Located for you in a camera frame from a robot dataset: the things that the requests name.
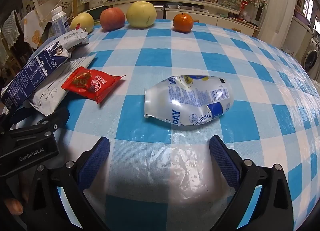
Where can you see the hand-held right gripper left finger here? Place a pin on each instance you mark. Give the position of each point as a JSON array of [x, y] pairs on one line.
[[93, 164]]

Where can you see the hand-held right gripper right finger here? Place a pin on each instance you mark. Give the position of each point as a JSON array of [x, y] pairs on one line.
[[223, 162]]

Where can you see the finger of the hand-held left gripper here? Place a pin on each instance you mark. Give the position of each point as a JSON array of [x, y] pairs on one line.
[[50, 123]]

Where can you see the grey printed snack packet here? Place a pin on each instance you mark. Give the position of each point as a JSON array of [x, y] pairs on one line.
[[55, 90]]

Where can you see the person's left hand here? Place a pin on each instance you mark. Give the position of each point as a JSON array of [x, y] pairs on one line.
[[13, 207]]

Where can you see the dark blue milk carton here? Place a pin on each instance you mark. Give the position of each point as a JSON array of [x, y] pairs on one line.
[[30, 73]]

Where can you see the matte red snack packet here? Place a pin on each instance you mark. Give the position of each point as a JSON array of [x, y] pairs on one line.
[[92, 85]]

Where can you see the silver white wrapper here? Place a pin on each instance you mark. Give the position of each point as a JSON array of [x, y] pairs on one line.
[[72, 38]]

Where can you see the orange print white tablecloth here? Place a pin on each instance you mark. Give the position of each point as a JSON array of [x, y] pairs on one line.
[[33, 33]]

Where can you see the white blue milk bottle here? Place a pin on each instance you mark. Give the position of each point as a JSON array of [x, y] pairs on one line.
[[60, 22]]

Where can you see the dark wooden chair lace cover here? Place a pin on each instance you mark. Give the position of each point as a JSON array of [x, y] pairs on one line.
[[11, 28]]

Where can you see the yellow apple left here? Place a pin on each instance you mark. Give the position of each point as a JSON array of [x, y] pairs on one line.
[[82, 22]]

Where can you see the yellow apple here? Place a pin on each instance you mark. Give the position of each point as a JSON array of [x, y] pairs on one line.
[[141, 14], [82, 22]]

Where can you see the red apple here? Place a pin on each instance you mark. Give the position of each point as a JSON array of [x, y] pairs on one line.
[[112, 18]]

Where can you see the blue white checked tablecloth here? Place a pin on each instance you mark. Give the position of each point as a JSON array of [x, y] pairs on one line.
[[155, 58]]

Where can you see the silver washing machine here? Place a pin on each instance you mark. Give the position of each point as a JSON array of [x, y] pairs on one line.
[[311, 57]]

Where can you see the yellow apple right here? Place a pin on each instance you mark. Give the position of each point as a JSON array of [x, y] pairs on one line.
[[141, 14]]

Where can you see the white low cabinet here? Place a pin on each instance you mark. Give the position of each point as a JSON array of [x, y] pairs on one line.
[[212, 19]]

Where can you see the orange tangerine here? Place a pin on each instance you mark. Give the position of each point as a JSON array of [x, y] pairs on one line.
[[183, 22]]

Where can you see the white curtain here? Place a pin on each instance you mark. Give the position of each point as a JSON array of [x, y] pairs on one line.
[[277, 8]]

